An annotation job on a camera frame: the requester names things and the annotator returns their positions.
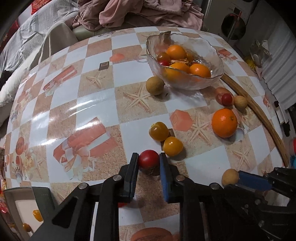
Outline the orange in bowl top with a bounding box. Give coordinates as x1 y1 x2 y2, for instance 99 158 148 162
166 45 187 60

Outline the grey white bedding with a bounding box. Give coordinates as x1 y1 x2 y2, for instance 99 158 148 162
1 1 79 106

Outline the yellow tomato in tray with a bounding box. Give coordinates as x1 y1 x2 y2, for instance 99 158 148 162
33 209 44 222

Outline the orange in bowl right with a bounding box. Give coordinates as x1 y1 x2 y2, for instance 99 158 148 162
189 63 211 78

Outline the clear glass bowl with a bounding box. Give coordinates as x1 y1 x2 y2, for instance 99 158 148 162
146 31 224 90

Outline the long wooden stick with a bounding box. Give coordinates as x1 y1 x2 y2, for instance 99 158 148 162
220 73 290 168

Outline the brown fruit in tray left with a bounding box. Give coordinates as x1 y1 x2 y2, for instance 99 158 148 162
23 223 32 232

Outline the brown longan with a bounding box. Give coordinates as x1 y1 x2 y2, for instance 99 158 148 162
145 76 165 95
222 169 239 186
234 95 248 110

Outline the dark yellow cherry tomato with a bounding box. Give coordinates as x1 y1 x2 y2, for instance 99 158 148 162
149 121 169 142

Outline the orange in bowl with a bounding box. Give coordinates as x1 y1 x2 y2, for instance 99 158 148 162
166 45 187 60
164 62 190 81
189 63 211 78

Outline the large orange on table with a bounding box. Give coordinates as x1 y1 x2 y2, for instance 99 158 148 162
211 108 238 138

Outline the white shallow tray box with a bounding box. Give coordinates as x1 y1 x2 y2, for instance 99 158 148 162
4 187 56 240

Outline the red cherry tomato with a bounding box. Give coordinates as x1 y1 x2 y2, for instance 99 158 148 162
221 93 233 106
138 150 159 172

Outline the red cushion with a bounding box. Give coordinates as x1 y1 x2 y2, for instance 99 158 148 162
31 0 51 15

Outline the brown longan beside bowl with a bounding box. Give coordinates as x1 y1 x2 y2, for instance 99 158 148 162
145 76 165 95

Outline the bright yellow cherry tomato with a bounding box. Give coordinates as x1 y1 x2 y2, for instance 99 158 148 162
163 137 184 157

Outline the pink crumpled blanket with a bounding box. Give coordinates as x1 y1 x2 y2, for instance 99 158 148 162
72 1 204 31

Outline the orange in bowl left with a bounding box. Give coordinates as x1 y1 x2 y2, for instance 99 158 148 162
164 62 190 81

